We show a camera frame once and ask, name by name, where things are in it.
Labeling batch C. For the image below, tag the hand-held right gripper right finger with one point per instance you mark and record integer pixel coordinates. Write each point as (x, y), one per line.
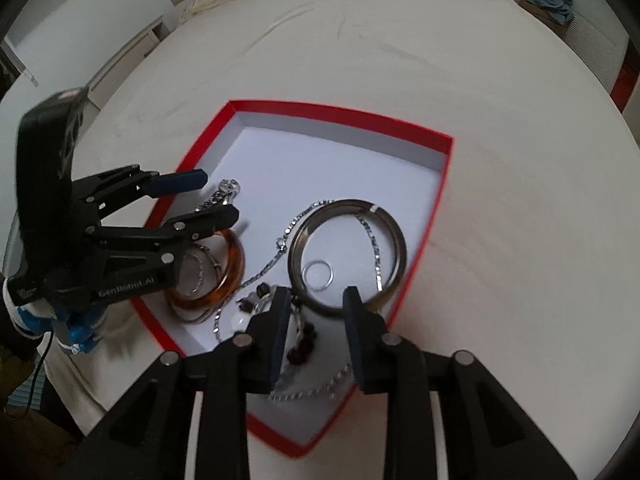
(355, 340)

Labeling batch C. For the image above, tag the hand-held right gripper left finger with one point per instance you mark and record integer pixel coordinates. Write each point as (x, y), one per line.
(277, 340)

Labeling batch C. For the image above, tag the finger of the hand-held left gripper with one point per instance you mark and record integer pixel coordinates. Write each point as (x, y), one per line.
(180, 182)
(210, 220)

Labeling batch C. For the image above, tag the amber bangle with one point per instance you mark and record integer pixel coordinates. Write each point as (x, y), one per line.
(235, 260)

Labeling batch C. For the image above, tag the grey-brown bangle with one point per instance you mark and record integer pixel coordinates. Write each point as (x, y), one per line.
(395, 240)

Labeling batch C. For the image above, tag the red jewelry box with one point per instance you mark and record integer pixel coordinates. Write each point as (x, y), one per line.
(325, 170)

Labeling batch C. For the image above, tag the person's left hand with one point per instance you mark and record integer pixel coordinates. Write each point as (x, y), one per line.
(80, 330)

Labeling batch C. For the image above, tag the silver wristwatch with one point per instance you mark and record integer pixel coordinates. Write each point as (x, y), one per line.
(227, 187)

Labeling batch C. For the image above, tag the thin silver bangle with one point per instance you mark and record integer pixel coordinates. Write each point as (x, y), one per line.
(197, 317)

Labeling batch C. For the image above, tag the white low cabinet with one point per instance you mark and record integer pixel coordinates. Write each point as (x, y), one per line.
(130, 60)

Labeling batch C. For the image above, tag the white bed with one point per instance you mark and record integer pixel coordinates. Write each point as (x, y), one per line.
(400, 60)

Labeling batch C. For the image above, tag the wooden nightstand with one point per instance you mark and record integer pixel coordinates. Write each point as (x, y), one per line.
(542, 16)

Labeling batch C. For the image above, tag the red panel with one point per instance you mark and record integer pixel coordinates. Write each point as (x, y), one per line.
(625, 80)

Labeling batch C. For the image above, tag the white wardrobe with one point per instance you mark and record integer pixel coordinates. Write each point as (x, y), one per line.
(595, 45)

